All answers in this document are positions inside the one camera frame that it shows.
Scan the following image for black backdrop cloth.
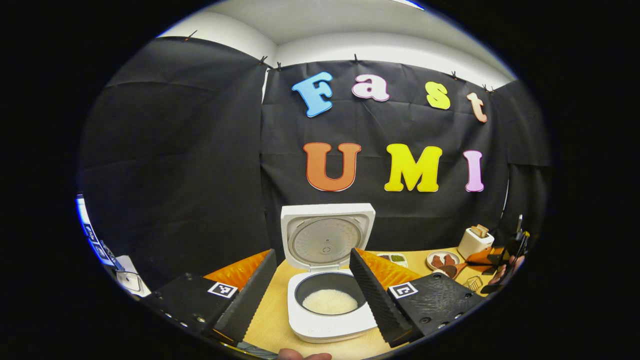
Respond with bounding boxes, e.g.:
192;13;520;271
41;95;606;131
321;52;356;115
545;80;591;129
77;36;553;291

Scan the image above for white toaster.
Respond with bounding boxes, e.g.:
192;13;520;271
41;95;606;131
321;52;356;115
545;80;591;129
457;227;495;260

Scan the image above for blue white printed panel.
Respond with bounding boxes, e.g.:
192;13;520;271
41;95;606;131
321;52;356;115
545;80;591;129
75;194;119;269

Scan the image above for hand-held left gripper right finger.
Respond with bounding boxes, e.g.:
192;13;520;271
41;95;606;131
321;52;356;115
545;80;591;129
348;247;486;348

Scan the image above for white divided condiment dish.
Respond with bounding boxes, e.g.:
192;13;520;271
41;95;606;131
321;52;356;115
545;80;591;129
377;253;409;269

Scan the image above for white rice cooker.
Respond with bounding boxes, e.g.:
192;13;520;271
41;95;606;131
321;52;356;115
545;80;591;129
280;202;379;344

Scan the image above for white round plate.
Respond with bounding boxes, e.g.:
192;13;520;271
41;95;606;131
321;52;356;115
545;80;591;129
426;250;461;272

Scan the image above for brown wooden spoon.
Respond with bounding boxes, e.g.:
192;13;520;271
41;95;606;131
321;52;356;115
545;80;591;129
437;262;469;280

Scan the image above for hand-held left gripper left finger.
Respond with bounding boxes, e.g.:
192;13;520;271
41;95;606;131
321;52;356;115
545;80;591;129
142;248;278;346

